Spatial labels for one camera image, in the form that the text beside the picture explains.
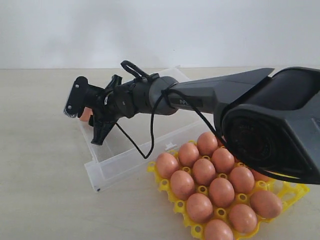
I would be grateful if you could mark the yellow plastic egg tray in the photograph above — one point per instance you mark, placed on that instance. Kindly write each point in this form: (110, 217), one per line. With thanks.
(289, 194)

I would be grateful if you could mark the brown egg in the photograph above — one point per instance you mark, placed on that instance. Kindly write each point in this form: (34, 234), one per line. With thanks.
(182, 184)
(207, 143)
(266, 204)
(166, 164)
(203, 172)
(260, 177)
(242, 218)
(188, 154)
(199, 208)
(221, 192)
(217, 229)
(223, 160)
(237, 158)
(242, 179)
(85, 117)

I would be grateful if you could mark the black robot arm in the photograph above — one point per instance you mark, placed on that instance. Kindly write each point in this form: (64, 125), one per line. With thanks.
(270, 121)

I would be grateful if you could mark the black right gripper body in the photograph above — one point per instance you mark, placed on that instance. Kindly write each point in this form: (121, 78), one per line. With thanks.
(115, 101)

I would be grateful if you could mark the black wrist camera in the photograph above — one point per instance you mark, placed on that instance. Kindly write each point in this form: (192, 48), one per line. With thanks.
(83, 95)

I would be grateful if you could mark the clear plastic bin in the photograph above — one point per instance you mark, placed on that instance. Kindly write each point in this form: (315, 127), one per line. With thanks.
(133, 143)

